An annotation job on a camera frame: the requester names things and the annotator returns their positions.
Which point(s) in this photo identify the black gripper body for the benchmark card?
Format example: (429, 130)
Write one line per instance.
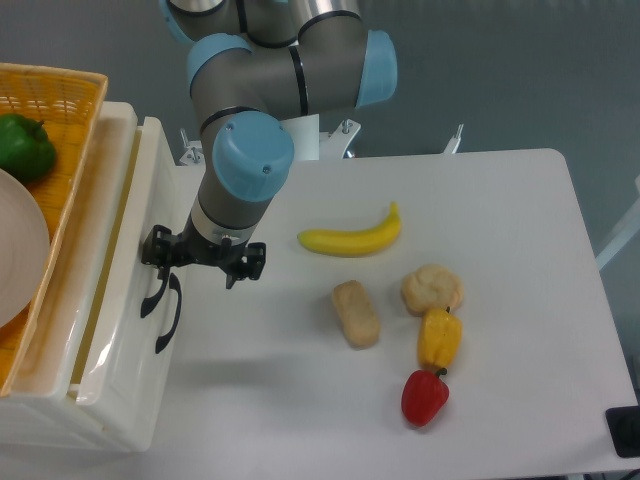
(193, 248)

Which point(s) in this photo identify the yellow banana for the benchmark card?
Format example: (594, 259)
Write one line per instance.
(354, 243)

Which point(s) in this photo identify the white post at right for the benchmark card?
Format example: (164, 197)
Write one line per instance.
(624, 230)

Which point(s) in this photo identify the orange woven basket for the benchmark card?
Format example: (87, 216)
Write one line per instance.
(69, 102)

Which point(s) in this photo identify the oblong bread loaf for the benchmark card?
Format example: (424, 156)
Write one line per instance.
(360, 323)

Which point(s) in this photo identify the black top drawer handle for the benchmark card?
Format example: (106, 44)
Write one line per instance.
(149, 304)

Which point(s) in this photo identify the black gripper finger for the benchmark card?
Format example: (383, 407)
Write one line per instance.
(158, 250)
(244, 261)

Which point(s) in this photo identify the yellow bell pepper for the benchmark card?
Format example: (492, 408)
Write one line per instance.
(439, 338)

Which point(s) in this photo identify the green bell pepper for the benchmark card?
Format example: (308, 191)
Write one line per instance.
(27, 154)

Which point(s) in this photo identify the beige round plate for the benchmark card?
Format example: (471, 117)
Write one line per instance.
(24, 247)

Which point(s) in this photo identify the black drawer handle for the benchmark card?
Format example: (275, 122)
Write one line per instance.
(172, 300)
(149, 304)

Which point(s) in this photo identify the round bread roll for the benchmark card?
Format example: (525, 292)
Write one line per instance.
(431, 286)

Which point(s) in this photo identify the white drawer cabinet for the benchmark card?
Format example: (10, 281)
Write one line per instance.
(39, 409)

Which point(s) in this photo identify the black lower drawer handle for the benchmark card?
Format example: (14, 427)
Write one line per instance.
(172, 300)

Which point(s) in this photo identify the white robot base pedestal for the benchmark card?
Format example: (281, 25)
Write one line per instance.
(304, 132)

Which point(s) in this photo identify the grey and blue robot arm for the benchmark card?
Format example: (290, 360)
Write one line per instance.
(251, 66)

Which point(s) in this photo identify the black device at edge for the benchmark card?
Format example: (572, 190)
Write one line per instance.
(624, 424)

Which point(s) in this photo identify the red bell pepper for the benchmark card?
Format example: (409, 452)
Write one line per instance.
(425, 393)

